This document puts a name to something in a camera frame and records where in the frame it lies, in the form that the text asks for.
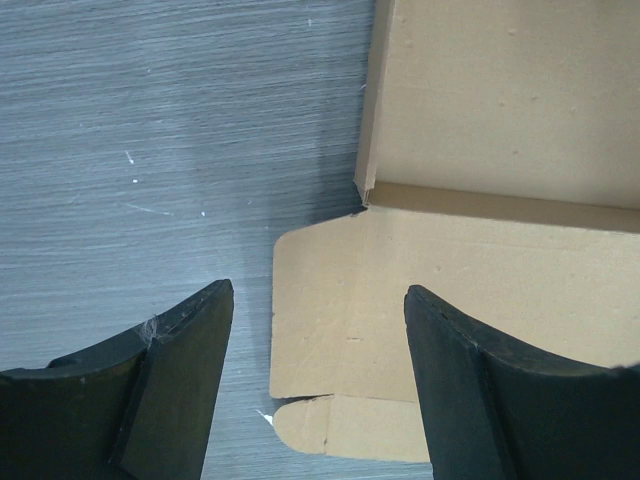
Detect brown cardboard box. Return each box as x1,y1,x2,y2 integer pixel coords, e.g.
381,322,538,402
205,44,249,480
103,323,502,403
269,1,639,463

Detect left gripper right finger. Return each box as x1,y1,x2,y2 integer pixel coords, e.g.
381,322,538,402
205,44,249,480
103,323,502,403
404,285,639,479

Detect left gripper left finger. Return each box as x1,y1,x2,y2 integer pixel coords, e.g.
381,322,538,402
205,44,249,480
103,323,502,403
1,280,234,479

